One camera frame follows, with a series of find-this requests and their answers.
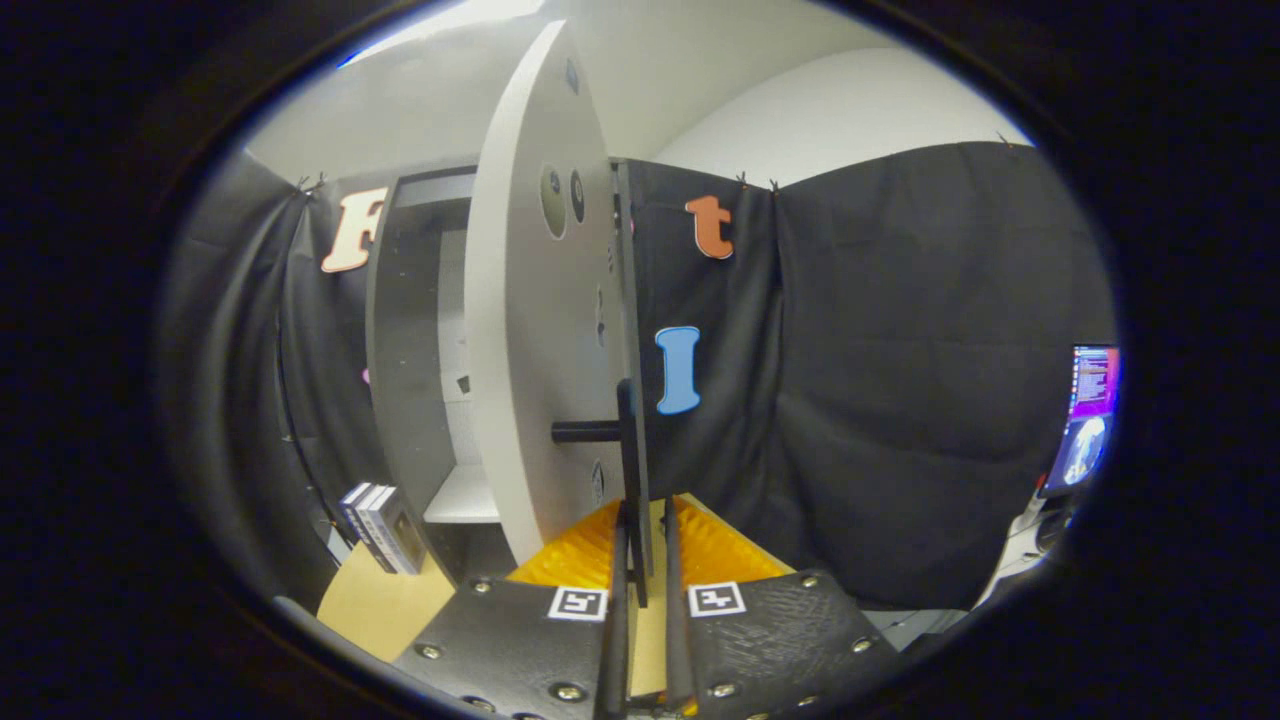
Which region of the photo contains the grey cabinet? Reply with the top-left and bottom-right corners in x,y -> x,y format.
365,165 -> 501,586

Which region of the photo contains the black door handle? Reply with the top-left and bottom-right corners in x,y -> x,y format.
551,378 -> 653,608

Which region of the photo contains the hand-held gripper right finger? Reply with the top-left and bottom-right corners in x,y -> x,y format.
660,492 -> 903,720

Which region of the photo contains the computer monitor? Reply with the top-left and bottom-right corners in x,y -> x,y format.
1038,344 -> 1123,499

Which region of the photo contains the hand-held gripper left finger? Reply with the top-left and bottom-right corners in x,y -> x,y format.
393,498 -> 633,720

